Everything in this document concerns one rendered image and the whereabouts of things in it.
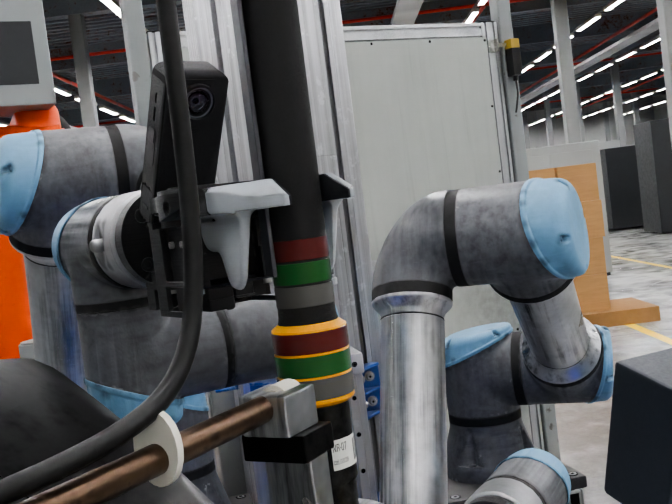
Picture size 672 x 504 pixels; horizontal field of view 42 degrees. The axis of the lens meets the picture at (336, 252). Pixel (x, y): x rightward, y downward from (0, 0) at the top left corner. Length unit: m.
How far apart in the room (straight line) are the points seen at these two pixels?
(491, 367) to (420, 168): 1.33
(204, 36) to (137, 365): 0.87
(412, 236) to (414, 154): 1.62
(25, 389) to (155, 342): 0.21
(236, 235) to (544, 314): 0.71
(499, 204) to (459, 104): 1.74
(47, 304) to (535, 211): 0.60
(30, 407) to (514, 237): 0.61
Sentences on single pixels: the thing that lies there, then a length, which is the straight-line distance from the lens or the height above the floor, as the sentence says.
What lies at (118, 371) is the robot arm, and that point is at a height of 1.38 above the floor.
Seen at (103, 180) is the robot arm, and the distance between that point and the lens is 1.04.
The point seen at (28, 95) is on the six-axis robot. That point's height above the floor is 2.20.
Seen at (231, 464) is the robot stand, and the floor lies 1.02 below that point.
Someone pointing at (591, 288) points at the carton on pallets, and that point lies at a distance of 8.93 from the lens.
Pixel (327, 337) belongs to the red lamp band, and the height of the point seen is 1.42.
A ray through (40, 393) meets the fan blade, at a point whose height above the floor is 1.41.
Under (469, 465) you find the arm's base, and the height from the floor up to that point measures 1.06.
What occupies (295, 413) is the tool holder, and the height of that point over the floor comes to 1.39.
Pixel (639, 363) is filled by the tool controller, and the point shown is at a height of 1.25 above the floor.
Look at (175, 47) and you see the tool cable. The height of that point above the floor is 1.58.
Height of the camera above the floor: 1.49
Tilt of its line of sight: 3 degrees down
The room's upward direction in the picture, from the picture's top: 7 degrees counter-clockwise
